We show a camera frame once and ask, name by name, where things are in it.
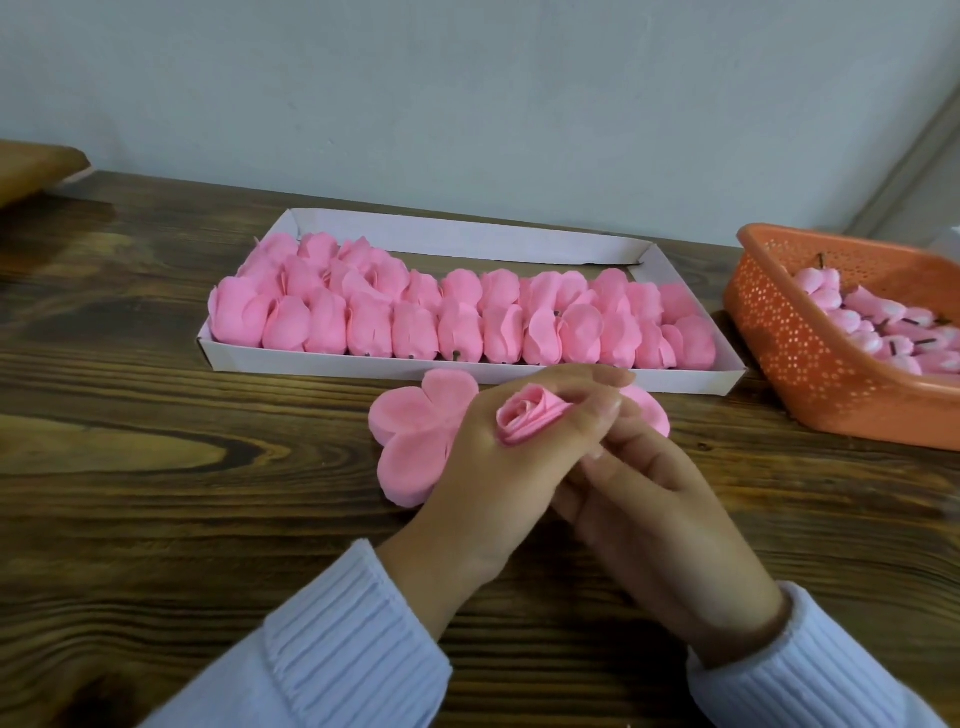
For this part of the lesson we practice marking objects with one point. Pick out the person's right hand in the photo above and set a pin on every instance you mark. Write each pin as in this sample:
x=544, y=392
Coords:
x=675, y=547

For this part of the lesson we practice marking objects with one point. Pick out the person's left hand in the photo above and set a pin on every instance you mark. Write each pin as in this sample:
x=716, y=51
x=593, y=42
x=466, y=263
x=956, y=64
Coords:
x=480, y=472

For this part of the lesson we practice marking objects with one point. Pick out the person's right thumb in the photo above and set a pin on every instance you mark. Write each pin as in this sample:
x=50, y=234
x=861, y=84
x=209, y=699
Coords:
x=637, y=446

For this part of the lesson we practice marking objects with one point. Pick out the person's left thumb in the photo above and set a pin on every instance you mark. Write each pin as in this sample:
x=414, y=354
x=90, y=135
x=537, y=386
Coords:
x=596, y=427

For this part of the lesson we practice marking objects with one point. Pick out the pink paper rose bud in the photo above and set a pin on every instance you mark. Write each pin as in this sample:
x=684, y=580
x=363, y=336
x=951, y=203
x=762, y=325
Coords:
x=525, y=416

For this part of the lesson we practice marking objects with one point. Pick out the person's left forearm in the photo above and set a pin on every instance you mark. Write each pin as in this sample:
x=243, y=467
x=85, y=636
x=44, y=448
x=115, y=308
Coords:
x=337, y=652

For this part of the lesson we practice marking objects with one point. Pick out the person's right forearm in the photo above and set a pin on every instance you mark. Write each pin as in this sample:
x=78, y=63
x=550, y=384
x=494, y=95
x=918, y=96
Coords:
x=810, y=675

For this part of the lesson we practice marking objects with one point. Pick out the rows of pink folded petals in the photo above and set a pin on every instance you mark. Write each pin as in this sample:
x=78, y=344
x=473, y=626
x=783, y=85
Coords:
x=457, y=322

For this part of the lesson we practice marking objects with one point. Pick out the pink flat five-petal sheet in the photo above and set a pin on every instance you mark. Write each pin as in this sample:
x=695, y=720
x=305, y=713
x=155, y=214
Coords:
x=412, y=442

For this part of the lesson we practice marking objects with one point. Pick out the orange perforated plastic basket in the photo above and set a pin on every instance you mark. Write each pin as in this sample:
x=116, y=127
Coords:
x=810, y=360

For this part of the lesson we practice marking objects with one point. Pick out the white cardboard tray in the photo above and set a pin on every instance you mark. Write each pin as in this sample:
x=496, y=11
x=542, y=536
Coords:
x=465, y=236

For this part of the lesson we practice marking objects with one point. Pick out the pile of pink stemmed buds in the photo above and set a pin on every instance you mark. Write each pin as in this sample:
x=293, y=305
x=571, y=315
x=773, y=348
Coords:
x=877, y=315

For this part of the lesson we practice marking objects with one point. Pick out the brown wooden board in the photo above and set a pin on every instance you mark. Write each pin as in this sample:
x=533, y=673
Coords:
x=34, y=169

